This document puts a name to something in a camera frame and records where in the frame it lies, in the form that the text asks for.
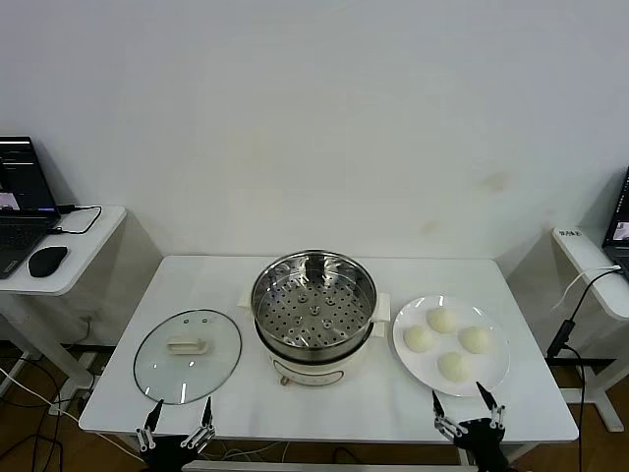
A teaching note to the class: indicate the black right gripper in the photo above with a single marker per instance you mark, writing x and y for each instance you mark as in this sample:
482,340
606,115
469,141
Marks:
481,442

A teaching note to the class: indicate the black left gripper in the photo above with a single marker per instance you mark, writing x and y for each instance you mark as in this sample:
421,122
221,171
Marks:
167,454

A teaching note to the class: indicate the white steamed baozi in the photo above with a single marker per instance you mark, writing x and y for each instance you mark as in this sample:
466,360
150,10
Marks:
419,339
475,339
442,320
455,367

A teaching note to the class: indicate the steel perforated steamer basket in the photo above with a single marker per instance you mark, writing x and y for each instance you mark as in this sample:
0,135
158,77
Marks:
314,322

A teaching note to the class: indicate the white round plate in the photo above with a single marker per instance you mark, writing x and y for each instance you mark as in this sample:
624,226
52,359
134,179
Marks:
417,371

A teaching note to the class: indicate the cream electric cooking pot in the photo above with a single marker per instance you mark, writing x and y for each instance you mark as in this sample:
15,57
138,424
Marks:
319,371

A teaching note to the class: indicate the white side table with label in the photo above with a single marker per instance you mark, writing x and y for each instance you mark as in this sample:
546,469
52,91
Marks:
580,253

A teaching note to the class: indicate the white side table with mouse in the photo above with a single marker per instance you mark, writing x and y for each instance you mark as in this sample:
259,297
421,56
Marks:
86,251

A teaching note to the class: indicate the small white printed label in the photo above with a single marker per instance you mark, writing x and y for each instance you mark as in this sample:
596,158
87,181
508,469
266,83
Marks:
570,233

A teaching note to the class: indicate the black computer mouse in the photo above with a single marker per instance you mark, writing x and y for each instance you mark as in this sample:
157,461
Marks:
46,260

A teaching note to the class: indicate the black laptop with lit screen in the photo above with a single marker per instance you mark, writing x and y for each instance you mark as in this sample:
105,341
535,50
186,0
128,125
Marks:
619,231

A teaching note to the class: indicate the black laptop with dark screen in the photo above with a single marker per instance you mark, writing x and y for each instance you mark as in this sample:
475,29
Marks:
19,231

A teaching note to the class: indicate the white table frame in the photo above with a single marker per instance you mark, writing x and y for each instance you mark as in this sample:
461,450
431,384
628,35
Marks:
344,467

